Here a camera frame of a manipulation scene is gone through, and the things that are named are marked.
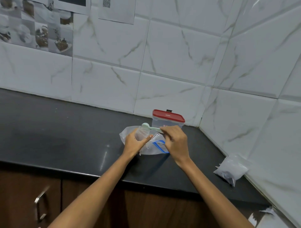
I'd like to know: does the person's right forearm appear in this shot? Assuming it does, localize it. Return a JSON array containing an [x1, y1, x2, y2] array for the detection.
[[175, 157, 255, 228]]

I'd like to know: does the person's left forearm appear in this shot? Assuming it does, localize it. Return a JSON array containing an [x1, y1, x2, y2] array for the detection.
[[47, 153, 138, 228]]

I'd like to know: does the small clear plastic bag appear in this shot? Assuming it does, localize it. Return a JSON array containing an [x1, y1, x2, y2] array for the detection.
[[213, 154, 250, 187]]

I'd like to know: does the silver cabinet door handle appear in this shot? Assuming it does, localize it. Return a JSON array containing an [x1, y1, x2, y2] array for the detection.
[[34, 187, 49, 222]]

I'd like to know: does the pale green measuring scoop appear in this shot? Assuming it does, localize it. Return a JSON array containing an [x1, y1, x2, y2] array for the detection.
[[141, 123, 165, 134]]

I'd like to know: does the person's right hand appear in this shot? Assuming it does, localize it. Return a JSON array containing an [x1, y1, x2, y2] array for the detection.
[[160, 125, 190, 166]]

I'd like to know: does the crumpled white printed paper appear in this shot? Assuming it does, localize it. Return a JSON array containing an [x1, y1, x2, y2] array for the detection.
[[248, 206, 301, 228]]

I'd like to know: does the clear zip bag blue stripe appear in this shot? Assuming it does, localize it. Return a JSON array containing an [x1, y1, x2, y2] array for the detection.
[[119, 126, 170, 156]]

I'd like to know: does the person's left hand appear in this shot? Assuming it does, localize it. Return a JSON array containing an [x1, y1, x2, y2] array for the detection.
[[123, 128, 153, 158]]

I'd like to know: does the clear container with red lid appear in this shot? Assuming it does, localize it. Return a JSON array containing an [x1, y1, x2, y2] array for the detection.
[[151, 109, 186, 130]]

